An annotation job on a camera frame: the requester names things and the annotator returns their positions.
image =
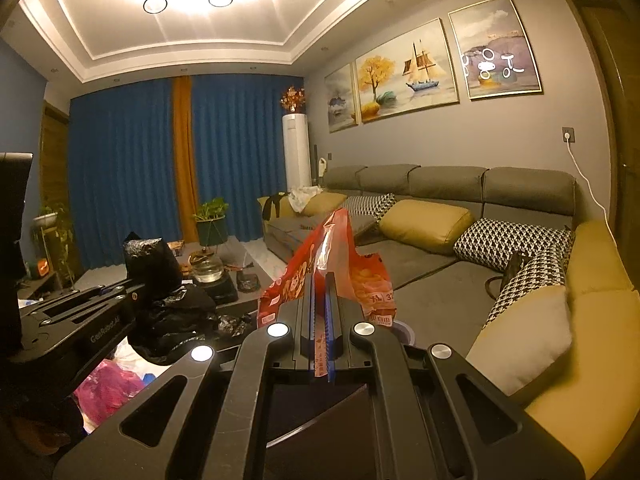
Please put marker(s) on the red gold flower decoration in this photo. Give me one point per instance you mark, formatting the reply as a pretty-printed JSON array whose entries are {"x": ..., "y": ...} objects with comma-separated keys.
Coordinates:
[{"x": 293, "y": 100}]

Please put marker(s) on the patterned cushion near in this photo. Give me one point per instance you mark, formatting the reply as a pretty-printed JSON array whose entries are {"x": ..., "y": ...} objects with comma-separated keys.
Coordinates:
[{"x": 492, "y": 243}]

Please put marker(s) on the floral blue white tablecloth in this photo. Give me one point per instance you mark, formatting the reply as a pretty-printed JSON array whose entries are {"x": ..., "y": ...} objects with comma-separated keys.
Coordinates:
[{"x": 128, "y": 359}]

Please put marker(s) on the right seascape painting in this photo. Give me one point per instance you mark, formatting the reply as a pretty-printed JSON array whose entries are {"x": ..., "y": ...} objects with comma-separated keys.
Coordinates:
[{"x": 495, "y": 53}]

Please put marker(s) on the patterned cushion far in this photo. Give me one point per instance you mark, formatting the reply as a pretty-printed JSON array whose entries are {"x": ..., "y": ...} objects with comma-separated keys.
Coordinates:
[{"x": 374, "y": 206}]

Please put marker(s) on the sailboat tree painting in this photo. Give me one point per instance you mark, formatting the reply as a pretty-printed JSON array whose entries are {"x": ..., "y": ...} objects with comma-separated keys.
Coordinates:
[{"x": 410, "y": 72}]

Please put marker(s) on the black plastic bag front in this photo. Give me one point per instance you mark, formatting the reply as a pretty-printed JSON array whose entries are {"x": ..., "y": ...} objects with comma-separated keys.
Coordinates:
[{"x": 172, "y": 317}]

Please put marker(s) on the mustard cushion far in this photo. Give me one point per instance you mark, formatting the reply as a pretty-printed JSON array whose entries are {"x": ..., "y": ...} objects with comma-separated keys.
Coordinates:
[{"x": 323, "y": 203}]

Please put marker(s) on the mustard cushion middle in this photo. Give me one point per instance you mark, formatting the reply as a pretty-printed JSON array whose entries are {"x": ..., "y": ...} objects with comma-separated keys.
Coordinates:
[{"x": 433, "y": 227}]

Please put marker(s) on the trailing plant on stand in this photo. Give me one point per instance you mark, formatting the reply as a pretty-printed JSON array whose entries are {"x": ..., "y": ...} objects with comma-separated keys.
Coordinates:
[{"x": 55, "y": 230}]

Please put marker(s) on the box on coffee table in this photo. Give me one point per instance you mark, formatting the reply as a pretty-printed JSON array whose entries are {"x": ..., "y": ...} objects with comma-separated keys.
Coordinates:
[{"x": 177, "y": 247}]

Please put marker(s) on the blue curtains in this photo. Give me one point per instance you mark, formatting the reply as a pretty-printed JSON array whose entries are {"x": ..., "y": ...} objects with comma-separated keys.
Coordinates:
[{"x": 143, "y": 157}]

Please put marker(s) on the glass teapot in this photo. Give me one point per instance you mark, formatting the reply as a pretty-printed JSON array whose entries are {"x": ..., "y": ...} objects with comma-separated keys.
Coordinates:
[{"x": 206, "y": 266}]

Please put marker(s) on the orange centre curtain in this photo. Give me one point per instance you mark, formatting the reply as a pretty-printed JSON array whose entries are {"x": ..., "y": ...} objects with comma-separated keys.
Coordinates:
[{"x": 184, "y": 161}]

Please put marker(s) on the white cloth on sofa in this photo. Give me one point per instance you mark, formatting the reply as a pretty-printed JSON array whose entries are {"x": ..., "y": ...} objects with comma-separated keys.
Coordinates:
[{"x": 300, "y": 196}]

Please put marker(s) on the green potted plant centre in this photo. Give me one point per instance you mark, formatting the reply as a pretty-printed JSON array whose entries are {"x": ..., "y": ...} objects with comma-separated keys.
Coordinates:
[{"x": 211, "y": 222}]

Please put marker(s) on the black flat television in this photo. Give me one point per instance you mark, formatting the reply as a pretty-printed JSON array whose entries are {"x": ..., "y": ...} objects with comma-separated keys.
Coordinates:
[{"x": 15, "y": 169}]

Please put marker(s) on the white standing air conditioner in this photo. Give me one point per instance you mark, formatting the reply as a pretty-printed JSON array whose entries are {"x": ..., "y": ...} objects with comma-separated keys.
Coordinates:
[{"x": 296, "y": 150}]

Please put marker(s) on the grey sectional sofa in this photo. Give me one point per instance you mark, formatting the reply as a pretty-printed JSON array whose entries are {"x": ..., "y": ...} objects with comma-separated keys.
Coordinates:
[{"x": 443, "y": 298}]

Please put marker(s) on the patterned cushion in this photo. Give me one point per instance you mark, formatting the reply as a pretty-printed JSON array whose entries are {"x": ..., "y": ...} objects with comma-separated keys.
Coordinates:
[
  {"x": 374, "y": 206},
  {"x": 492, "y": 243}
]

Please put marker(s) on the dark coffee table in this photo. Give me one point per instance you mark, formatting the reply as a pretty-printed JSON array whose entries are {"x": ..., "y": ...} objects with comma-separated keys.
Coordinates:
[{"x": 237, "y": 293}]

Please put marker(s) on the mustard cushion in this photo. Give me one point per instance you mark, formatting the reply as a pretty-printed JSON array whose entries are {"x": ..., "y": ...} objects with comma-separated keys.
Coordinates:
[
  {"x": 433, "y": 227},
  {"x": 569, "y": 355},
  {"x": 323, "y": 203}
]

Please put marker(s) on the small landscape painting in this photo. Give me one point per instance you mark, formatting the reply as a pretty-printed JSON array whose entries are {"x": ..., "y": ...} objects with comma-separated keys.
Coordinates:
[{"x": 340, "y": 99}]

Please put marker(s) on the pink plastic bag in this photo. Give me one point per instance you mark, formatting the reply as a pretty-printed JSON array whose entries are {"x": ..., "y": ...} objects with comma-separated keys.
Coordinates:
[{"x": 106, "y": 389}]

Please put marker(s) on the wall power socket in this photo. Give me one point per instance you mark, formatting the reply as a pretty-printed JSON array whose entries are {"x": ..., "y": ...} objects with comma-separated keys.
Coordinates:
[{"x": 568, "y": 134}]

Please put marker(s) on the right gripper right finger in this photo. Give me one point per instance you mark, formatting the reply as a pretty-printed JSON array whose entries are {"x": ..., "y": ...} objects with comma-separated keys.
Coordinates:
[{"x": 434, "y": 415}]

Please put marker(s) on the mustard cushion near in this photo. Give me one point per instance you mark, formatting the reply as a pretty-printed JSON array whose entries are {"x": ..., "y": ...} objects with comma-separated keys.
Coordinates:
[{"x": 569, "y": 355}]

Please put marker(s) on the red snack packaging bag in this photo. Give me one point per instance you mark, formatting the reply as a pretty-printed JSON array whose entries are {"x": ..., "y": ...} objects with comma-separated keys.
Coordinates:
[{"x": 330, "y": 247}]

